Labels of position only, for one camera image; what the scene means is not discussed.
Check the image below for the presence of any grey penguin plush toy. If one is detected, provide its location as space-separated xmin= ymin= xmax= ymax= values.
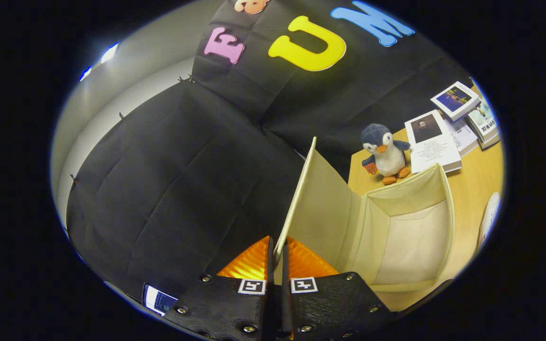
xmin=361 ymin=123 xmax=412 ymax=185

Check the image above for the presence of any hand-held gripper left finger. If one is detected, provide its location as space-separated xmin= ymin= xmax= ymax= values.
xmin=164 ymin=236 xmax=276 ymax=341

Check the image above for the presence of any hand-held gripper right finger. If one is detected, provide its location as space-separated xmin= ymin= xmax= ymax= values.
xmin=280 ymin=237 xmax=394 ymax=341

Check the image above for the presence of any thick book with teal cover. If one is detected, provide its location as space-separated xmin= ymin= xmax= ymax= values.
xmin=465 ymin=102 xmax=499 ymax=143

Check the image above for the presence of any book with blue picture cover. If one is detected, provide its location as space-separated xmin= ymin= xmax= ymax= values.
xmin=430 ymin=81 xmax=481 ymax=122

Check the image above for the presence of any black backdrop cloth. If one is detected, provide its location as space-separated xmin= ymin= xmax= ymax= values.
xmin=67 ymin=0 xmax=475 ymax=304

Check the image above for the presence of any thin white booklet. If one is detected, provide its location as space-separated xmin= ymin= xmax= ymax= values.
xmin=444 ymin=118 xmax=480 ymax=157

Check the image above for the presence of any white shoe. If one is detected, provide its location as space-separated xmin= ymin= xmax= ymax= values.
xmin=478 ymin=192 xmax=501 ymax=249

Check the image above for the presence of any white book with portrait cover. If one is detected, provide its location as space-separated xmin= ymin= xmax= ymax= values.
xmin=404 ymin=110 xmax=462 ymax=174

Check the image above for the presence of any beige fabric storage box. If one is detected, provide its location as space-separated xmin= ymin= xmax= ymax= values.
xmin=273 ymin=136 xmax=456 ymax=293

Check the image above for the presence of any blue and white item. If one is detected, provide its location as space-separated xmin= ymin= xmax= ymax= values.
xmin=143 ymin=283 xmax=179 ymax=316

